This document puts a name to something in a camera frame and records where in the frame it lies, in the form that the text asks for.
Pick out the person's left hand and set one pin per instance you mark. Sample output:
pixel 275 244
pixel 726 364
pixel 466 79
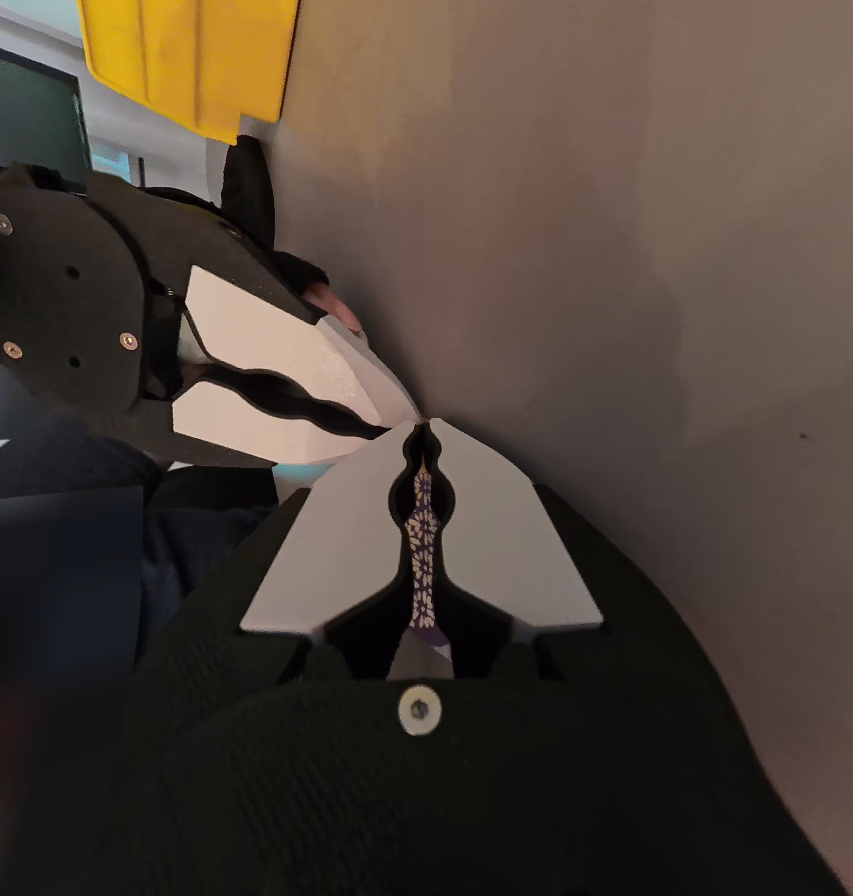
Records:
pixel 339 308

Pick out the person's dark blue clothing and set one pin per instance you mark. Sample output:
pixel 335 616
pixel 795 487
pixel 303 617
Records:
pixel 188 553

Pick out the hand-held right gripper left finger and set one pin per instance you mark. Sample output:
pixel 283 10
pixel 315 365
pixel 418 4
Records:
pixel 335 546

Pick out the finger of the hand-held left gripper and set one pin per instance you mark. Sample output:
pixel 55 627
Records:
pixel 237 423
pixel 272 329

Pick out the yellow plastic bin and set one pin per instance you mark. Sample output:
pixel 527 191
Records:
pixel 188 56

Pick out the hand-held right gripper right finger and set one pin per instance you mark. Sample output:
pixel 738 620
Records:
pixel 510 553

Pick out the patterned origami paper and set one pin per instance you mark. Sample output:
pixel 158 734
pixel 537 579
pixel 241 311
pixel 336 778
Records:
pixel 422 546

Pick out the dark monitor screen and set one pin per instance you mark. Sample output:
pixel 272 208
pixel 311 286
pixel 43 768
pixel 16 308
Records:
pixel 27 112

